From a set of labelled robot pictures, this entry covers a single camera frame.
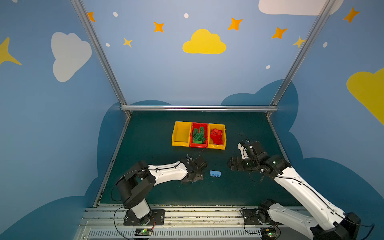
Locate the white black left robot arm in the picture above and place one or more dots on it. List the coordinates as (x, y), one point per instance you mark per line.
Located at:
(138, 181)

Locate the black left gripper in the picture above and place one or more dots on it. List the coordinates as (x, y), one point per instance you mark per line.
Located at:
(197, 169)

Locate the left yellow plastic bin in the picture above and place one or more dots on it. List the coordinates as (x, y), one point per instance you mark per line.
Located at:
(181, 134)

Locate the controller board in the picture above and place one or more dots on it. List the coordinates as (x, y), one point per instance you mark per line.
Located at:
(269, 234)
(143, 232)

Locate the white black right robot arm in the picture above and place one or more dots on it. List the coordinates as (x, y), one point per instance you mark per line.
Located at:
(325, 222)

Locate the right yellow plastic bin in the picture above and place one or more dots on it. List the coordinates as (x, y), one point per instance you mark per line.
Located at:
(210, 142)

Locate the horizontal aluminium frame rail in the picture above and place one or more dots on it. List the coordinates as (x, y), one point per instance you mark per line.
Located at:
(199, 108)

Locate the red plastic bin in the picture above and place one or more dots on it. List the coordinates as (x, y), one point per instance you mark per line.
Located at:
(206, 135)

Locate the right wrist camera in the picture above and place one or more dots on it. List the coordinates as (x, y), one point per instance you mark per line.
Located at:
(253, 150)

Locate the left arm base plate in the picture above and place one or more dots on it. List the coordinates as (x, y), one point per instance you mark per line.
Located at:
(154, 217)

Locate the red lego brick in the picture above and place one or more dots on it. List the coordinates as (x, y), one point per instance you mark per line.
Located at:
(216, 136)

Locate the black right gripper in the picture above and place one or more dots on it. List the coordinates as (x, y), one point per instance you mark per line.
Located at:
(235, 164)

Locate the aluminium front mounting rail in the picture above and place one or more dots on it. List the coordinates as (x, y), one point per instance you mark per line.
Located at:
(181, 223)

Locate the left aluminium frame post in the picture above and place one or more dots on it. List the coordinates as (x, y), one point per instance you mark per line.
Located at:
(88, 26)

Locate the right aluminium frame post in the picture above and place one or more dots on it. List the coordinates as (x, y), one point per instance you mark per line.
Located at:
(311, 38)

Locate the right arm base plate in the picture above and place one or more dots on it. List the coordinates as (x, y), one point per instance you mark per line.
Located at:
(255, 216)

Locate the right controller board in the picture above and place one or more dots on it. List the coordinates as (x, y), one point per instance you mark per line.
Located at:
(269, 234)

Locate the left controller board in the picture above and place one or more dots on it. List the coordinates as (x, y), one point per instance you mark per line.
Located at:
(143, 232)

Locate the yellow plastic bin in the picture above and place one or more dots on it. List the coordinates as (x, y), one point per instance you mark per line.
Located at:
(210, 142)
(181, 134)

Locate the light blue lego brick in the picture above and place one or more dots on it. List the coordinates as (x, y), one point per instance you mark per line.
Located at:
(215, 174)

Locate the aluminium frame post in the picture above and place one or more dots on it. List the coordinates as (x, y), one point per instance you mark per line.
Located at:
(88, 26)
(311, 38)

